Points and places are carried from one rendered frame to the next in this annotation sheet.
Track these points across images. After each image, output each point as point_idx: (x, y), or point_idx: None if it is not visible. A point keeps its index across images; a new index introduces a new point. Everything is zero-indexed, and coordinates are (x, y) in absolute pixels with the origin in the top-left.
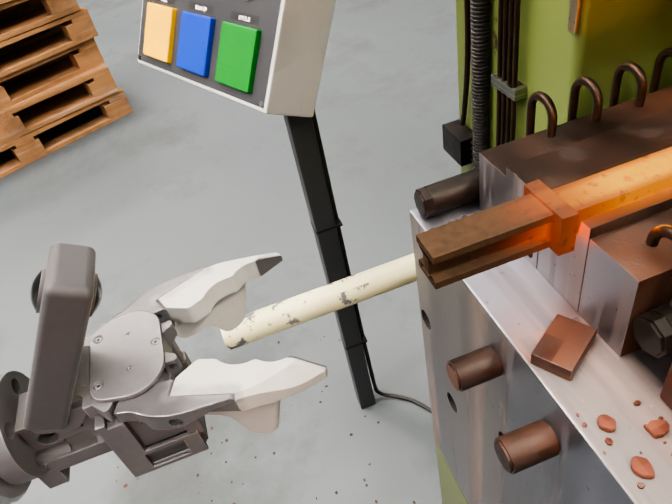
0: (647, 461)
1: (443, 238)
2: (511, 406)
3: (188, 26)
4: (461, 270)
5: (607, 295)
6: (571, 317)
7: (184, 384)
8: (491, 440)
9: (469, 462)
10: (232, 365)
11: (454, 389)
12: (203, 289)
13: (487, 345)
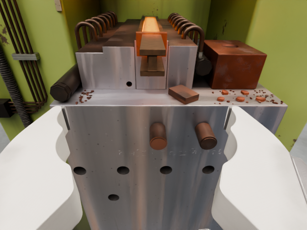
0: (239, 96)
1: (151, 46)
2: (171, 143)
3: None
4: (161, 65)
5: (182, 65)
6: (167, 91)
7: (284, 220)
8: (153, 180)
9: (132, 215)
10: (238, 148)
11: (115, 186)
12: (50, 162)
13: (151, 124)
